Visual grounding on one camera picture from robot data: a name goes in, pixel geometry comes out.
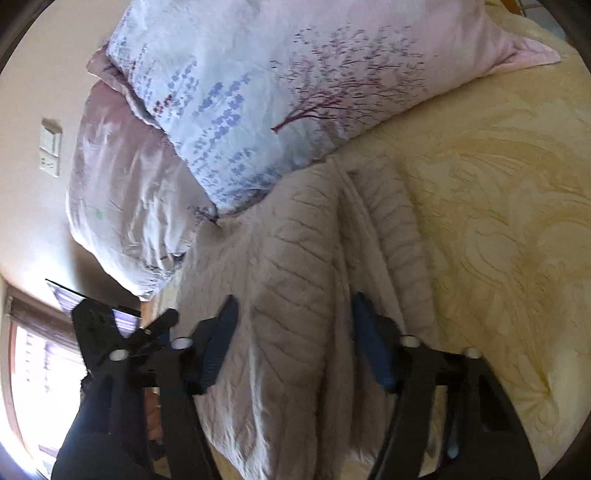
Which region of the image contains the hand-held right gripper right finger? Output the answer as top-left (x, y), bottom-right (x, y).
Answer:
top-left (351, 291), bottom-right (541, 480)

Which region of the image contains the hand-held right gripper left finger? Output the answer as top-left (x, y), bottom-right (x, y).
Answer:
top-left (108, 295), bottom-right (241, 480)

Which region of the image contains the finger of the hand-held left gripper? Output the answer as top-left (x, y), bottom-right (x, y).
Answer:
top-left (127, 308), bottom-right (180, 354)

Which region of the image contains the beige cable-knit sweater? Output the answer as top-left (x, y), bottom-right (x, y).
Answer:
top-left (175, 154), bottom-right (444, 480)

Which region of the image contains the pink floral pillow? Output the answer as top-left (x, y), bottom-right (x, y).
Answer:
top-left (67, 51), bottom-right (220, 301)

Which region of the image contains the yellow patterned blanket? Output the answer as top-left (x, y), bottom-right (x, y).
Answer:
top-left (323, 9), bottom-right (591, 480)

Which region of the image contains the light blue tree-print pillow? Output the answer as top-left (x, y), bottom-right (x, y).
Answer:
top-left (106, 0), bottom-right (561, 217)

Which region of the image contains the window with brown frame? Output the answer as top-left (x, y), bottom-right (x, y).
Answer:
top-left (0, 286), bottom-right (88, 480)

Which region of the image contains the white wall switch plate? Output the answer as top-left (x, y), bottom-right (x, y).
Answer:
top-left (39, 119), bottom-right (64, 178)

